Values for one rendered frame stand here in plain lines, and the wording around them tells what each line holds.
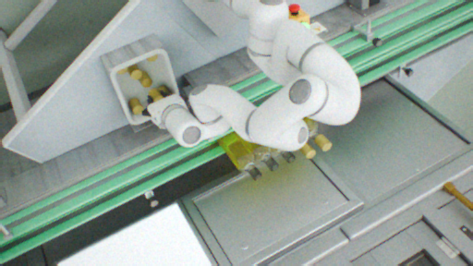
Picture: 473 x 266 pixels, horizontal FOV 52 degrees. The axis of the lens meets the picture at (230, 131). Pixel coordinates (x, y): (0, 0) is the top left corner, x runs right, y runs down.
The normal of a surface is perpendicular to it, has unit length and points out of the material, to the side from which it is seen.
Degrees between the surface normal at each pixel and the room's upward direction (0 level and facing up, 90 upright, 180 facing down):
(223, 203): 90
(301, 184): 90
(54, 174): 90
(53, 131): 0
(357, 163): 91
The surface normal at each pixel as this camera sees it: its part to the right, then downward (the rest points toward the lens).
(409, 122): -0.14, -0.69
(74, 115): 0.47, 0.58
